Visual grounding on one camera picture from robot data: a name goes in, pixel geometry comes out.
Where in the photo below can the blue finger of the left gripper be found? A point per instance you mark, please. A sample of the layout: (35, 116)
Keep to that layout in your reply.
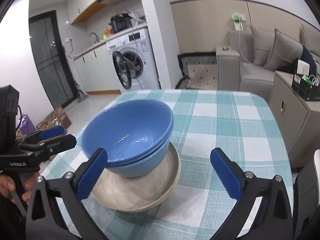
(42, 150)
(46, 134)

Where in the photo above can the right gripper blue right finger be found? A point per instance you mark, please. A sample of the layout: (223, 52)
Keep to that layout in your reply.
(262, 209)

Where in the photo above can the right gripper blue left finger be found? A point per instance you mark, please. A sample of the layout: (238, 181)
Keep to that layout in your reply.
(44, 218)

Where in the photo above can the cream plate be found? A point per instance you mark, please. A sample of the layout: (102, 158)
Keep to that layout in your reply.
(139, 194)

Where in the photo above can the blue bowl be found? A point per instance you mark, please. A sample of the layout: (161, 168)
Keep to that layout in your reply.
(136, 155)
(128, 130)

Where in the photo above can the white kitchen counter cabinet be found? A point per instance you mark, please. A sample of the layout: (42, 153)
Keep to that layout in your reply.
(97, 72)

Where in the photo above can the chrome kitchen faucet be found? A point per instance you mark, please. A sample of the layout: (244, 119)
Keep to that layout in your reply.
(93, 37)

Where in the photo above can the person's left hand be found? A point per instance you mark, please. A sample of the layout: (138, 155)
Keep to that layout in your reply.
(7, 186)

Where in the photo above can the patterned brown cardboard box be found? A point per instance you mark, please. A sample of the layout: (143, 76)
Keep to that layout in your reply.
(58, 117)

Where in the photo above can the grey chair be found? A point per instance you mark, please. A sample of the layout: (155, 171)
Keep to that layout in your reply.
(306, 201)

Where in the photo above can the dark glass door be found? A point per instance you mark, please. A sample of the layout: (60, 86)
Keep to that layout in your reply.
(50, 59)

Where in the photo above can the teal checked tablecloth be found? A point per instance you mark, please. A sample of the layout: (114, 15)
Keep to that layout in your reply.
(239, 123)

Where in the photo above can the beige side cabinet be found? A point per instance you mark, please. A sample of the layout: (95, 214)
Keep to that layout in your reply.
(298, 120)

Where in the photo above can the white washing machine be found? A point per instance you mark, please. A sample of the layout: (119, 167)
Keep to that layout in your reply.
(133, 60)

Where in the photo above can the black cardboard box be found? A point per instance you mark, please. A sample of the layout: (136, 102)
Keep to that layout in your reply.
(305, 89)

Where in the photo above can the black rice cooker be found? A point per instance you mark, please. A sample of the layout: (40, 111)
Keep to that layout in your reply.
(120, 22)

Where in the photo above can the grey sofa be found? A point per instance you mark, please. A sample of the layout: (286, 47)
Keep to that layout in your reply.
(249, 62)

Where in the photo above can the white small box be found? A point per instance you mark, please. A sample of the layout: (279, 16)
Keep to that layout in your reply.
(303, 68)

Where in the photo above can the black patterned rug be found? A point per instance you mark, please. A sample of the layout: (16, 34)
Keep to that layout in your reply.
(199, 71)

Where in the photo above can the grey cushion right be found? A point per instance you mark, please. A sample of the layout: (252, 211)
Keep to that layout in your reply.
(284, 51)

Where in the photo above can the grey cushion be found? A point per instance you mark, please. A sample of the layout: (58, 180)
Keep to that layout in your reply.
(284, 51)
(262, 44)

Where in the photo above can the grey cushion left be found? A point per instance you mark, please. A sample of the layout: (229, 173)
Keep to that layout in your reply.
(262, 44)

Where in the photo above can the white power strip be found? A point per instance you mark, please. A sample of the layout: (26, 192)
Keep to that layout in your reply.
(238, 19)

